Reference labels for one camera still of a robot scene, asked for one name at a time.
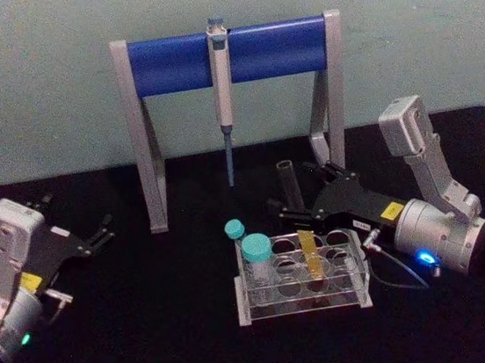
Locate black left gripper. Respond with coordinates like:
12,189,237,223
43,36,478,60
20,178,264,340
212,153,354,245
8,185,123,302

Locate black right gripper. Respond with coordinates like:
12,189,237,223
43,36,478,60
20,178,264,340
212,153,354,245
262,149,411,247

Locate dark tube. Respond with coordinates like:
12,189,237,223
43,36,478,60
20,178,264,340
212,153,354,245
274,157,307,214

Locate yellow flat strip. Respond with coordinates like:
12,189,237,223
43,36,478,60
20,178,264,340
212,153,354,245
296,226,329,283

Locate large tube with teal cap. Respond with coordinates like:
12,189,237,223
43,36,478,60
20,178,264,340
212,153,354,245
239,230,278,289

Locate small tube with teal cap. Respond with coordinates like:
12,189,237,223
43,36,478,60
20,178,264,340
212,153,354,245
222,216,250,249

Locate clear plastic tube rack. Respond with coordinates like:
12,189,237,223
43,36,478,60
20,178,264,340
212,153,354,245
228,222,375,328

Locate grey pipette with blue tip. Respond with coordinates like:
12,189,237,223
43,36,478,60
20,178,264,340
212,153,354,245
203,15,248,189

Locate black table cloth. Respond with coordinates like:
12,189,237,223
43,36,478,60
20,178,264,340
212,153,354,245
0,104,485,363

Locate grey stand with blue bar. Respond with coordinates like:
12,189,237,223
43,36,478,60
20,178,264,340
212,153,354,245
108,9,366,237

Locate left gripper dark cable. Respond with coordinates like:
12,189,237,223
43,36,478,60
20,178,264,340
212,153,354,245
38,285,77,327

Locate gripper dark cable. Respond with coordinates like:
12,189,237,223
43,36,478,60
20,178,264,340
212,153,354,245
359,221,432,298
38,285,77,327

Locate right gripper dark cable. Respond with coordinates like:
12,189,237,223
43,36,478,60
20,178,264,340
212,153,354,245
359,221,432,298

